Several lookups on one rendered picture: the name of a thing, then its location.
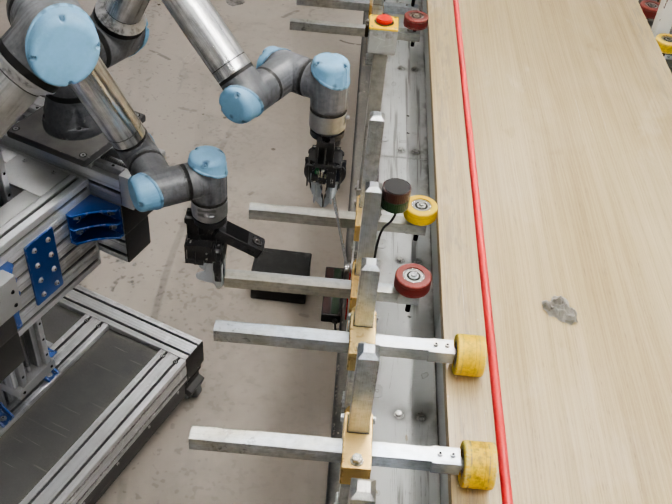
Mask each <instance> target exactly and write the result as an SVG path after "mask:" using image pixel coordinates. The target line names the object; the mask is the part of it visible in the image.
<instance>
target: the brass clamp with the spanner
mask: <svg viewBox="0 0 672 504"><path fill-rule="evenodd" d="M356 260H357V259H355V260H354V261H353V264H352V274H351V292H350V301H349V313H351V310H352V308H353V307H354V306H356V301H357V293H358V284H359V276H360V275H355V273H356Z"/></svg>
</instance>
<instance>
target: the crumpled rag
mask: <svg viewBox="0 0 672 504"><path fill-rule="evenodd" d="M542 306H543V309H544V310H545V311H546V312H547V313H548V315H549V316H553V317H556V318H557V319H558V320H559V321H560V322H565V323H567V324H569V325H572V324H573V323H574V322H577V323H578V321H577V312H576V310H575V309H574V308H572V307H570V306H569V301H568V300H567V299H566V298H564V297H562V296H553V297H552V299H551V301H547V300H544V301H542Z"/></svg>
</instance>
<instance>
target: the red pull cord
mask: <svg viewBox="0 0 672 504"><path fill-rule="evenodd" d="M453 7H454V17H455V27H456V37H457V48H458V58H459V68H460V78H461V88H462V99H463V109H464V119H465V129H466V139H467V150H468V160H469V170H470V180H471V190H472V201H473V211H474V221H475V231H476V241H477V252H478V262H479V272H480V282H481V292H482V303H483V313H484V323H485V333H486V343H487V354H488V364H489V374H490V384H491V395H492V405H493V415H494V425H495V435H496V446H497V456H498V466H499V476H500V486H501V497H502V504H513V496H512V487H511V478H510V469H509V460H508V450H507V441H506V432H505V423H504V414H503V405H502V395H501V386H500V377H499V368H498V359H497V350H496V340H495V331H494V322H493V313H492V304H491V295H490V285H489V276H488V267H487V258H486V249H485V240H484V230H483V221H482V212H481V203H480V194H479V185H478V175H477V166H476V157H475V148H474V139H473V130H472V120H471V111H470V102H469V93H468V84H467V75H466V65H465V56H464V47H463V38H462V29H461V19H460V10H459V1H458V0H453Z"/></svg>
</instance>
